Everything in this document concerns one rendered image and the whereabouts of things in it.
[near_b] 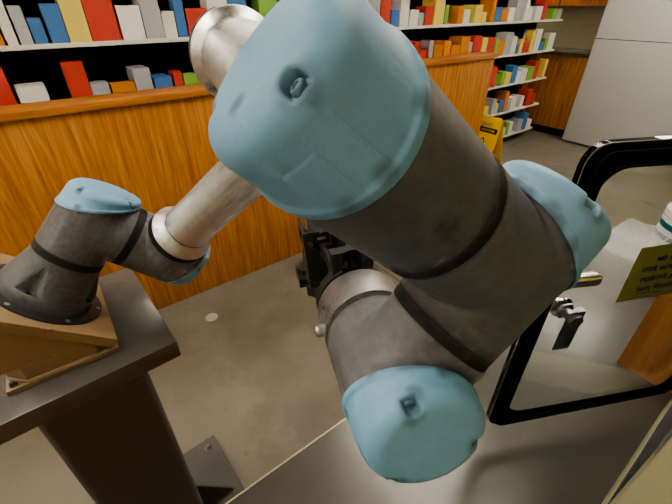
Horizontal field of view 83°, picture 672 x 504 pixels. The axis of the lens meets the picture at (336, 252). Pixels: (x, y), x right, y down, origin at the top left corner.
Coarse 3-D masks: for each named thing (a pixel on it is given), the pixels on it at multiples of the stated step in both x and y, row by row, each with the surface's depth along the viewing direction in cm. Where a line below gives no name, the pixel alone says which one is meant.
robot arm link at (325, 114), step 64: (320, 0) 11; (192, 64) 39; (256, 64) 12; (320, 64) 10; (384, 64) 11; (256, 128) 11; (320, 128) 11; (384, 128) 12; (448, 128) 14; (320, 192) 13; (384, 192) 13; (448, 192) 14; (384, 256) 16; (448, 256) 16
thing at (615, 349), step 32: (608, 192) 34; (640, 192) 35; (640, 224) 37; (608, 256) 39; (640, 256) 40; (576, 288) 40; (608, 288) 41; (640, 288) 42; (608, 320) 45; (640, 320) 46; (512, 352) 45; (544, 352) 46; (576, 352) 47; (608, 352) 48; (640, 352) 50; (544, 384) 50; (576, 384) 51; (608, 384) 53; (640, 384) 55
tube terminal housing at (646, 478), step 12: (660, 420) 52; (648, 432) 56; (636, 456) 48; (660, 456) 31; (624, 468) 53; (648, 468) 33; (660, 468) 32; (636, 480) 34; (648, 480) 33; (660, 480) 32; (612, 492) 45; (624, 492) 35; (636, 492) 34; (648, 492) 33; (660, 492) 32
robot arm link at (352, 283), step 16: (352, 272) 32; (368, 272) 32; (336, 288) 31; (352, 288) 30; (368, 288) 29; (384, 288) 29; (320, 304) 32; (336, 304) 29; (320, 320) 32; (320, 336) 31
